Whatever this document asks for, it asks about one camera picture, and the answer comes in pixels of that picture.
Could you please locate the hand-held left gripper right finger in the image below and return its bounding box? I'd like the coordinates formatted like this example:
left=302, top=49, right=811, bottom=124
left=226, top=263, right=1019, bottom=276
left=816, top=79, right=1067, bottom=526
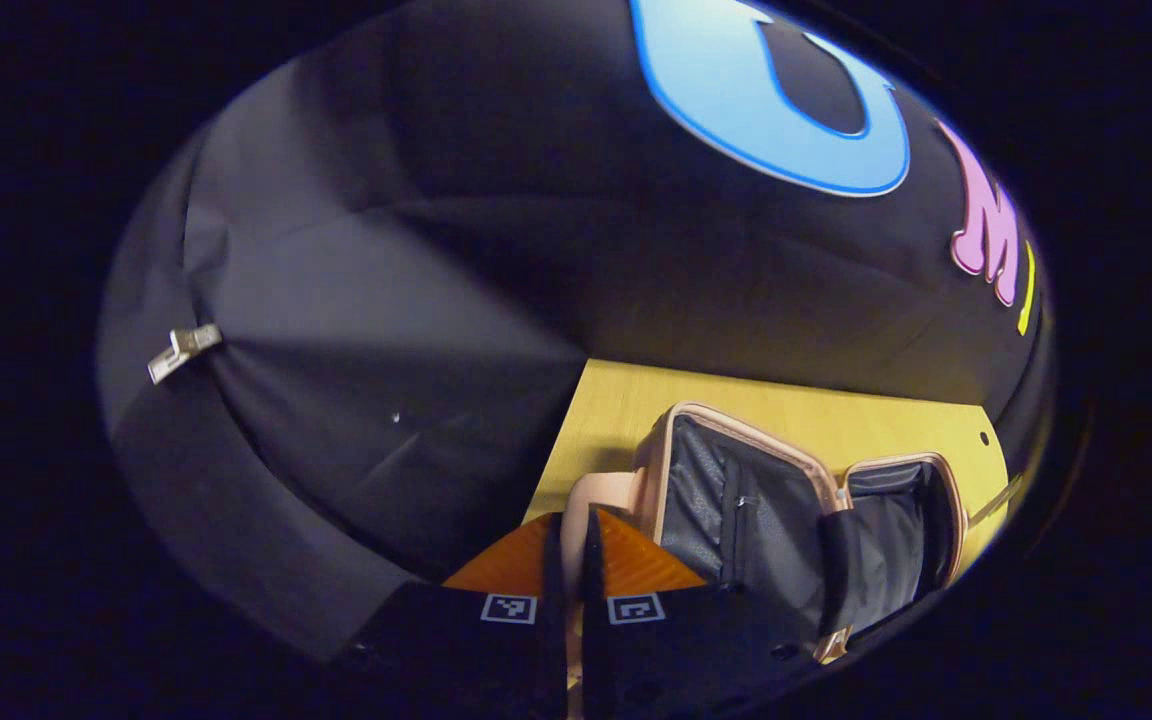
left=581, top=504, right=839, bottom=707

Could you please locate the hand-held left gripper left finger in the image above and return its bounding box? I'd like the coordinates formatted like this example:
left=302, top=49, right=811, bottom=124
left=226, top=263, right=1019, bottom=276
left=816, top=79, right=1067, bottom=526
left=336, top=512, right=570, bottom=703

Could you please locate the pink suitcase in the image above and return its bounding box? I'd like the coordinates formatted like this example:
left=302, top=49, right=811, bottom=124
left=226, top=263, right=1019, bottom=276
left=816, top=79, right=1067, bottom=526
left=561, top=402, right=969, bottom=666

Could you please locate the black backdrop cloth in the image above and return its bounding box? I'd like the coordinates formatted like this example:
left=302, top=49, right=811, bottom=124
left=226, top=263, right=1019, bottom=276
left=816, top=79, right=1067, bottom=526
left=96, top=0, right=1052, bottom=661

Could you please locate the silver cloth clip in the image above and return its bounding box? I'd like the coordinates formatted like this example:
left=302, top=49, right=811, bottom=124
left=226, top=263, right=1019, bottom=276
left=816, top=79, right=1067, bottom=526
left=147, top=324, right=223, bottom=385

